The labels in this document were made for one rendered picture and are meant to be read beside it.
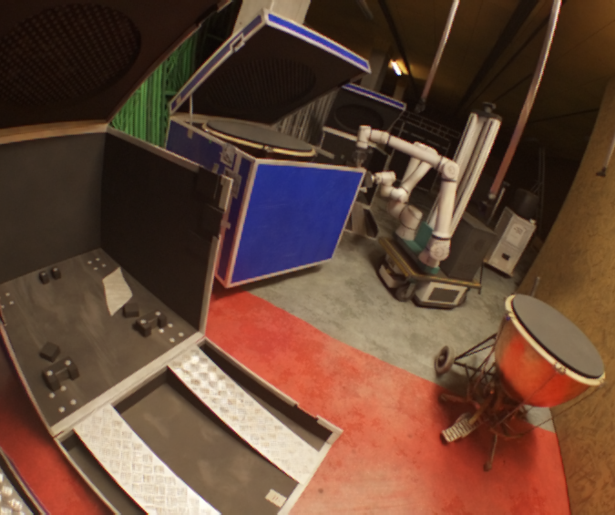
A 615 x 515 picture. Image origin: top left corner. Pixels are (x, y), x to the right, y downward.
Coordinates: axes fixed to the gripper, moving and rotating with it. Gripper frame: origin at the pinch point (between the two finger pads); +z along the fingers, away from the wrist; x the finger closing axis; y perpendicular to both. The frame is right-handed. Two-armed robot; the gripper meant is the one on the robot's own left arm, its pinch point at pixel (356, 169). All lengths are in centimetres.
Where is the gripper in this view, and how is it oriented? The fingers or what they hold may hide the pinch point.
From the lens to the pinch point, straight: 244.6
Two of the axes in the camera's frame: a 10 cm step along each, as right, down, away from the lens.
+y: -7.2, -3.6, 5.9
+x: -6.7, 1.5, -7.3
